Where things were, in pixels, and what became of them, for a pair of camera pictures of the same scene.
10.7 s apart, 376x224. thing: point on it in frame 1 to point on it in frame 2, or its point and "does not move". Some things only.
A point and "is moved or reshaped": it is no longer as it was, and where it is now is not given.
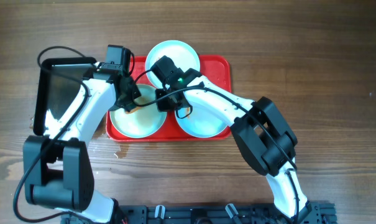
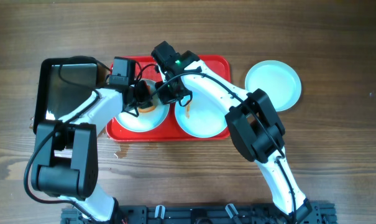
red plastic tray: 215,68 does not move
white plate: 204,121 does not move
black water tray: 57,81 does not move
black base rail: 317,213 does not move
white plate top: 181,53 is moved or reshaped
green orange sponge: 127,112 is moved or reshaped
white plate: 142,122 to 278,79
